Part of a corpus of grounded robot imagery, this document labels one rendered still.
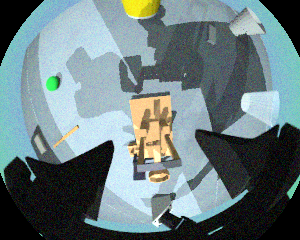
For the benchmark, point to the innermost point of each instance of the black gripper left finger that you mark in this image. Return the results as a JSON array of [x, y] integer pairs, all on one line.
[[80, 180]]

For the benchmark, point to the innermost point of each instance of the pale grey tapered cup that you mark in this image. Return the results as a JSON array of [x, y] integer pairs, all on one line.
[[246, 24]]

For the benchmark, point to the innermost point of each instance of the yellow cup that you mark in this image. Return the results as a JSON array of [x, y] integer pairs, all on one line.
[[141, 9]]

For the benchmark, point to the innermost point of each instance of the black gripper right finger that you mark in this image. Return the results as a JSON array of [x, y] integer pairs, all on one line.
[[234, 158]]

